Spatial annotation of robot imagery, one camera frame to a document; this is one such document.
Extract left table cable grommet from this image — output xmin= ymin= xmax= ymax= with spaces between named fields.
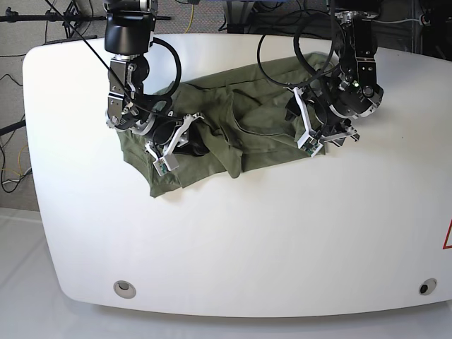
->
xmin=113 ymin=280 xmax=136 ymax=299

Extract right table cable grommet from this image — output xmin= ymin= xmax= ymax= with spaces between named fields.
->
xmin=419 ymin=278 xmax=437 ymax=295

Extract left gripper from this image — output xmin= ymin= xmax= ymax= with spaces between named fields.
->
xmin=285 ymin=87 xmax=359 ymax=147

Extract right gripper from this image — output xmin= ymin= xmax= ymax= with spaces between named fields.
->
xmin=145 ymin=112 xmax=210 ymax=159

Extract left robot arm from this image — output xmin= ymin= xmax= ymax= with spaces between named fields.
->
xmin=287 ymin=1 xmax=383 ymax=156

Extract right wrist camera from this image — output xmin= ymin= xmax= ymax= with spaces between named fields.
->
xmin=153 ymin=154 xmax=179 ymax=177

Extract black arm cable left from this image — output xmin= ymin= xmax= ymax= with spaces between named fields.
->
xmin=256 ymin=6 xmax=340 ymax=88

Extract black floor cables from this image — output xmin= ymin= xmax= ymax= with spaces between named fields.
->
xmin=0 ymin=73 xmax=32 ymax=194

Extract red triangle sticker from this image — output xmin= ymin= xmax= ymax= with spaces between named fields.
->
xmin=443 ymin=221 xmax=452 ymax=249

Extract olive green T-shirt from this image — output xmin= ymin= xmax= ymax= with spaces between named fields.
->
xmin=117 ymin=56 xmax=310 ymax=198

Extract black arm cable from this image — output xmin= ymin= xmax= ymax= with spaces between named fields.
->
xmin=45 ymin=0 xmax=182 ymax=117
xmin=256 ymin=6 xmax=340 ymax=88

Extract yellow cable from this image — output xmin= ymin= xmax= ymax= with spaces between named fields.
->
xmin=185 ymin=4 xmax=196 ymax=35

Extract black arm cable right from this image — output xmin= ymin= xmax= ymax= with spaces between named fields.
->
xmin=45 ymin=0 xmax=182 ymax=117

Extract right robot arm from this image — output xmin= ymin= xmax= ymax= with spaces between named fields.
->
xmin=103 ymin=1 xmax=208 ymax=157

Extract table cable grommet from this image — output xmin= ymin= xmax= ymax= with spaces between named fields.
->
xmin=113 ymin=280 xmax=136 ymax=299
xmin=419 ymin=278 xmax=437 ymax=295

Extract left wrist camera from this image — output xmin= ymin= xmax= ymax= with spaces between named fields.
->
xmin=297 ymin=131 xmax=323 ymax=157

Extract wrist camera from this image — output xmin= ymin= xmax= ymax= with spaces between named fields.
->
xmin=297 ymin=131 xmax=323 ymax=157
xmin=153 ymin=154 xmax=179 ymax=177

